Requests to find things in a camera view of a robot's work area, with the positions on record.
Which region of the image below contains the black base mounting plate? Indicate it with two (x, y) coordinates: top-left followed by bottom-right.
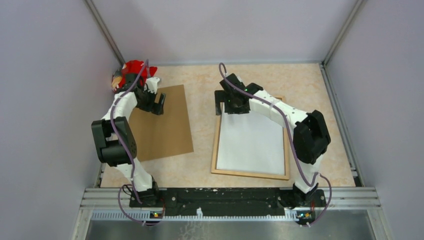
(129, 187), (327, 217)

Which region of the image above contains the purple cable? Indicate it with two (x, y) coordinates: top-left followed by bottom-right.
(218, 62), (333, 227)
(110, 59), (166, 227)

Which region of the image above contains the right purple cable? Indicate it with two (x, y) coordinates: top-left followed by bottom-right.
(218, 62), (333, 227)

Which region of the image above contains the brown cardboard backing board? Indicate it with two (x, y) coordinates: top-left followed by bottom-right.
(129, 84), (194, 162)

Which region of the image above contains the plant window photo print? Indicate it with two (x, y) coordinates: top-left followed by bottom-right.
(216, 102), (286, 176)

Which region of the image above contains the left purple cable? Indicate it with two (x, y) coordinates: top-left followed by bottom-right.
(110, 59), (166, 227)

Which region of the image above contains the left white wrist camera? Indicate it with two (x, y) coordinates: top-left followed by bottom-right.
(144, 76), (162, 94)

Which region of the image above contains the aluminium front rail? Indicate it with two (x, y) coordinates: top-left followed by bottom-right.
(72, 187), (392, 240)

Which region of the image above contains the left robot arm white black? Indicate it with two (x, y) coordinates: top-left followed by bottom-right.
(91, 74), (166, 207)

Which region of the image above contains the wooden picture frame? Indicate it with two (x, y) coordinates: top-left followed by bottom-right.
(210, 94), (291, 181)

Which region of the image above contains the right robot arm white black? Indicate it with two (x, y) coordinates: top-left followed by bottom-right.
(214, 73), (331, 209)

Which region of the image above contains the red cloth doll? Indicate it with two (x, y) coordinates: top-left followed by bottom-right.
(111, 60), (158, 94)

